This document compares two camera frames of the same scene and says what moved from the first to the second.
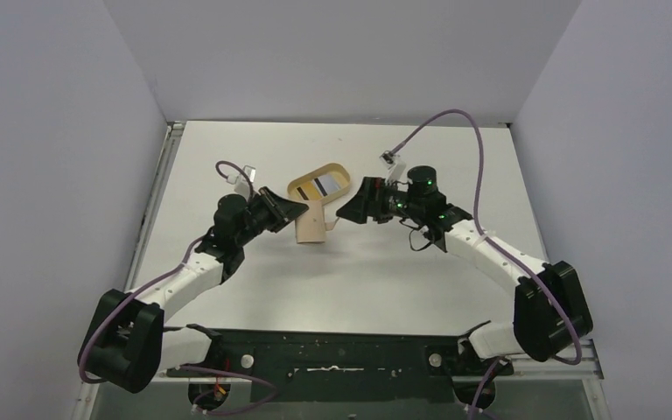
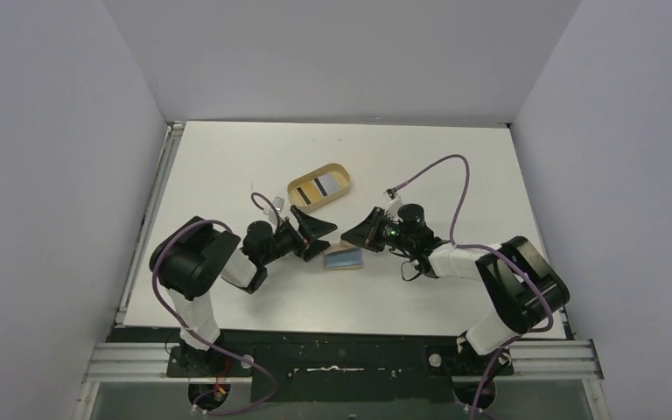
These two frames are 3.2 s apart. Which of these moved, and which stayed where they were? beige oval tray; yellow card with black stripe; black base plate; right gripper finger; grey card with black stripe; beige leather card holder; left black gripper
Moved: beige leather card holder; left black gripper; right gripper finger
Stayed: black base plate; grey card with black stripe; yellow card with black stripe; beige oval tray
